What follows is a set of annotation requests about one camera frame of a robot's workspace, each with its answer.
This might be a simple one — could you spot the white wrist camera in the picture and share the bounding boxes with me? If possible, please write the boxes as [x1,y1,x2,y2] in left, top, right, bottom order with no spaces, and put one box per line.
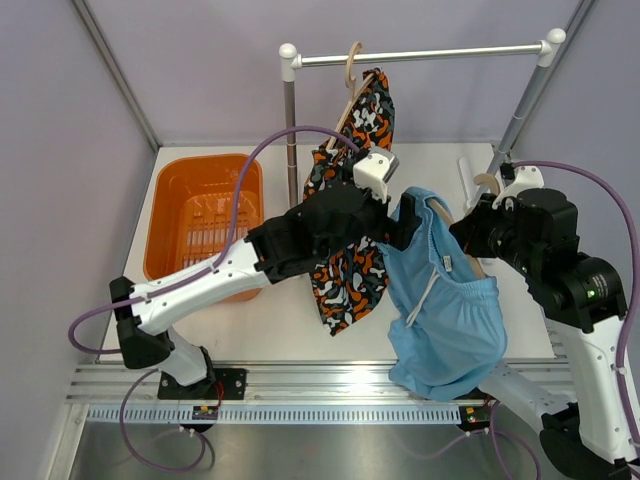
[492,163,544,210]
[352,146,400,203]

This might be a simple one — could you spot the beige hanger of blue shorts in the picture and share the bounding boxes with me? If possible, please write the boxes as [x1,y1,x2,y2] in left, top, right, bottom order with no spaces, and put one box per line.
[427,173,501,279]

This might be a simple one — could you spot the white slotted cable duct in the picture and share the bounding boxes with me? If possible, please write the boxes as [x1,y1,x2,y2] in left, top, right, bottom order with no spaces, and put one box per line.
[87,404,462,425]

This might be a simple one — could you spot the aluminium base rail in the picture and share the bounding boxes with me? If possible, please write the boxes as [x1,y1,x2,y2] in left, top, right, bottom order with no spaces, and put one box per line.
[64,360,574,406]

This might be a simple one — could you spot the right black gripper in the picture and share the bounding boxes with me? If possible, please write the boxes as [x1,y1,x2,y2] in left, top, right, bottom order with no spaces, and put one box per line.
[450,192,540,277]

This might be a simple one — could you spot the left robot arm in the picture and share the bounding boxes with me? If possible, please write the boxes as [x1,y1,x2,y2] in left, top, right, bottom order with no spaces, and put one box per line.
[109,182,421,400]

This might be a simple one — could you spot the orange plastic basket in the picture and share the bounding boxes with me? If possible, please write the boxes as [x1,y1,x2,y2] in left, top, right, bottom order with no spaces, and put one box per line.
[143,153,264,280]

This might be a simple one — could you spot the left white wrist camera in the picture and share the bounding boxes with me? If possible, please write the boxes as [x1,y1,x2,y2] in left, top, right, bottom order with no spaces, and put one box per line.
[352,146,400,203]

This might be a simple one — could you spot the white metal clothes rack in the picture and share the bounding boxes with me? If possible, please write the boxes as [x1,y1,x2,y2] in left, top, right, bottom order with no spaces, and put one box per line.
[277,28,567,211]

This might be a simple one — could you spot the beige hanger of camouflage shorts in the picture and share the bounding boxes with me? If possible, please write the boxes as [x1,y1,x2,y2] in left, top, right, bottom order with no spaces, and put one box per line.
[334,42,376,133]

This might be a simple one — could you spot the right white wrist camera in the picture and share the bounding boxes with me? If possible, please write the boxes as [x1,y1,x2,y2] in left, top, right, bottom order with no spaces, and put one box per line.
[492,163,544,210]

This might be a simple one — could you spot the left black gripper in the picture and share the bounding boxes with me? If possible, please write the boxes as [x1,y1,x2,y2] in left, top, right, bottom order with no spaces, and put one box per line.
[317,167,420,262]

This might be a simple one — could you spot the camouflage orange black shorts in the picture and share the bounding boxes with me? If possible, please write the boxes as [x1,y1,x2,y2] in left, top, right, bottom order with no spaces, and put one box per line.
[303,68,396,337]

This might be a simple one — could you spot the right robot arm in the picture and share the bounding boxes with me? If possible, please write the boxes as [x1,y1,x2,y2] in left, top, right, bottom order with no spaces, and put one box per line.
[449,188,639,479]

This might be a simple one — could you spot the light blue shorts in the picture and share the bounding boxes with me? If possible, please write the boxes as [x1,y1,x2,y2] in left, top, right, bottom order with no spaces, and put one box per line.
[379,187,508,402]

